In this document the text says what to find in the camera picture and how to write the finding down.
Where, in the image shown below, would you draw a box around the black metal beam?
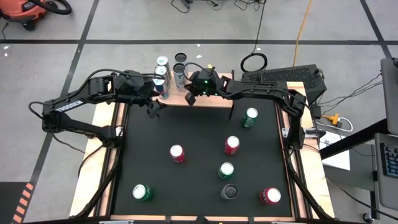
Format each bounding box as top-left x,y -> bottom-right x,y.
319,118 -> 398,160

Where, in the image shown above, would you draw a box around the black vacuum hose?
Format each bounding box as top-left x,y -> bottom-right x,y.
30,0 -> 73,16

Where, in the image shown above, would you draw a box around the yellow extension cable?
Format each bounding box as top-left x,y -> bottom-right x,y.
292,0 -> 313,68

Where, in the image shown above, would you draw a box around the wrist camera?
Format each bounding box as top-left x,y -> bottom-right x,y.
115,72 -> 146,94
191,70 -> 208,85

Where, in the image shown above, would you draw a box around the black floor cable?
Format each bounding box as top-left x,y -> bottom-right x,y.
170,0 -> 194,14
233,0 -> 261,11

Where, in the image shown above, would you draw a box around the grey workstation cart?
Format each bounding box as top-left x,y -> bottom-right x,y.
323,133 -> 398,218

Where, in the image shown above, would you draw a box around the white paper sheet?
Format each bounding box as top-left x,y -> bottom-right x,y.
319,130 -> 351,171

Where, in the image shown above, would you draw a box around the orange power splitter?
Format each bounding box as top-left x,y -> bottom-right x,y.
322,113 -> 343,128

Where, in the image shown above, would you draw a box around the orange shop vacuum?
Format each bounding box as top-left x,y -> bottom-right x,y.
0,0 -> 49,31

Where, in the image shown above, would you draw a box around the black mat with orange stripes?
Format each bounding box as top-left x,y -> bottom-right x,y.
0,182 -> 35,224

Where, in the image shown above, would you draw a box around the black table mat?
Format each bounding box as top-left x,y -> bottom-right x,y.
113,82 -> 293,218

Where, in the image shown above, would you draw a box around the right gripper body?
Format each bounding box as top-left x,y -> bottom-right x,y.
190,70 -> 225,97

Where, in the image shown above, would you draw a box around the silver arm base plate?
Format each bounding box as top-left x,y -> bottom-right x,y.
281,126 -> 326,139
83,126 -> 125,140

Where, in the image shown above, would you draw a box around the red Fanta can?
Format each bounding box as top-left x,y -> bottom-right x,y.
169,144 -> 186,164
224,135 -> 241,156
259,186 -> 282,205

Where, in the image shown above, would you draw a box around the black keyboard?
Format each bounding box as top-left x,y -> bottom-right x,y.
379,142 -> 398,179

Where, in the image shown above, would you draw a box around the grey monitor back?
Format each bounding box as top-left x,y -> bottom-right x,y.
379,57 -> 398,135

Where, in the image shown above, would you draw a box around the blue silver Red Bull can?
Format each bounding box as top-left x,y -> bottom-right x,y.
152,77 -> 170,100
154,65 -> 172,82
155,55 -> 171,71

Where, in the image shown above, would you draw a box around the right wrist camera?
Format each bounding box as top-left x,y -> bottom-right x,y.
191,70 -> 208,85

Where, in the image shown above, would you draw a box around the black perforated computer case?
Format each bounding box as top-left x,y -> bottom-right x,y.
241,63 -> 328,105

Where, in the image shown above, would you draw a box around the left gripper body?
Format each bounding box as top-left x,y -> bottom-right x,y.
123,88 -> 156,108

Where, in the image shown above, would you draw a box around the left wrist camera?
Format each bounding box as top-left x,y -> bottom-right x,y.
115,72 -> 146,94

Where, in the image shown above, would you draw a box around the white Celsius can black lid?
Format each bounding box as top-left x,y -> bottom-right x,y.
174,52 -> 189,68
172,63 -> 188,93
220,183 -> 239,200

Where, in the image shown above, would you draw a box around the white cable loop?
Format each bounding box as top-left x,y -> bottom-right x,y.
337,116 -> 354,133

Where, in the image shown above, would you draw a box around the green Sprite can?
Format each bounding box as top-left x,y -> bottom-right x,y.
132,184 -> 154,202
241,107 -> 259,129
217,161 -> 235,180

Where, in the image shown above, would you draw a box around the wooden shelf black metal legs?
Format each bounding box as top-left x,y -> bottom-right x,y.
151,71 -> 236,121

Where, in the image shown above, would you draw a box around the black coiled cable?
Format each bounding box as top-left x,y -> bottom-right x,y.
239,0 -> 268,73

